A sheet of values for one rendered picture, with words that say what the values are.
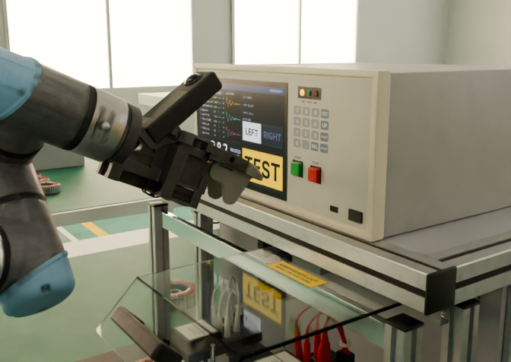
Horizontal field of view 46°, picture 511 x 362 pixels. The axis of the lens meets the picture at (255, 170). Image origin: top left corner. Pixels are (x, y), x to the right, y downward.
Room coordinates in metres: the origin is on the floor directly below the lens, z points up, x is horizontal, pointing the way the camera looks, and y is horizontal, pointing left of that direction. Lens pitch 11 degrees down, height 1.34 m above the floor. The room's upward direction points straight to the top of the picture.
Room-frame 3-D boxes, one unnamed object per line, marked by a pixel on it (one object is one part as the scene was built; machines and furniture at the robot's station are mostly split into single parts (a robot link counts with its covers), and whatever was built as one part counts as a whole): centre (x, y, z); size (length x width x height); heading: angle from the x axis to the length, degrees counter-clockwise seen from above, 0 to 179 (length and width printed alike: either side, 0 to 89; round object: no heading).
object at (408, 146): (0.98, -0.18, 1.22); 0.44 x 0.39 x 0.20; 34
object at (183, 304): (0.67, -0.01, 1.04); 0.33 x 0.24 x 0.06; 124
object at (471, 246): (0.99, -0.17, 1.09); 0.68 x 0.44 x 0.05; 34
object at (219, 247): (0.86, 0.01, 1.03); 0.62 x 0.01 x 0.03; 34
